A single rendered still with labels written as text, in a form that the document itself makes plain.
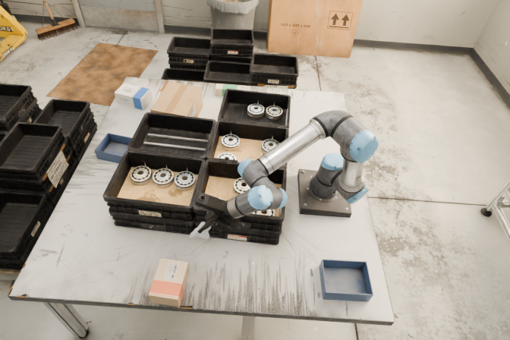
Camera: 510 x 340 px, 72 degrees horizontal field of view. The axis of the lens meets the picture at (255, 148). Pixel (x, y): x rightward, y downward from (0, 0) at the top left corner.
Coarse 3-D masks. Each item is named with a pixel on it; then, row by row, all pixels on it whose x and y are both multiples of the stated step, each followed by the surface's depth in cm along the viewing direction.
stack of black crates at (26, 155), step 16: (16, 128) 229; (32, 128) 233; (48, 128) 233; (0, 144) 217; (16, 144) 230; (32, 144) 232; (48, 144) 219; (0, 160) 217; (16, 160) 222; (32, 160) 223; (48, 160) 219; (0, 176) 211; (16, 176) 210; (32, 176) 208; (64, 176) 240; (32, 192) 219; (48, 192) 221
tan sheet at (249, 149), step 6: (240, 138) 198; (240, 144) 195; (246, 144) 195; (252, 144) 195; (258, 144) 195; (216, 150) 190; (222, 150) 191; (234, 150) 191; (240, 150) 191; (246, 150) 192; (252, 150) 192; (258, 150) 192; (216, 156) 187; (240, 156) 188; (246, 156) 188; (252, 156) 189; (258, 156) 189
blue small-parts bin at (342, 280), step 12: (324, 264) 158; (336, 264) 158; (348, 264) 157; (360, 264) 157; (324, 276) 150; (336, 276) 157; (348, 276) 157; (360, 276) 157; (324, 288) 147; (336, 288) 153; (348, 288) 153; (360, 288) 153; (372, 288) 147; (348, 300) 149; (360, 300) 149
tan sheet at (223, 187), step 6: (210, 180) 176; (216, 180) 176; (222, 180) 176; (228, 180) 176; (234, 180) 176; (210, 186) 173; (216, 186) 173; (222, 186) 173; (228, 186) 174; (276, 186) 175; (210, 192) 170; (216, 192) 170; (222, 192) 171; (228, 192) 171; (222, 198) 168; (228, 198) 168; (276, 210) 165
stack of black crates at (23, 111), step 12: (0, 84) 259; (12, 84) 259; (0, 96) 265; (12, 96) 266; (24, 96) 253; (0, 108) 256; (12, 108) 241; (24, 108) 254; (36, 108) 268; (0, 120) 232; (12, 120) 243; (24, 120) 256
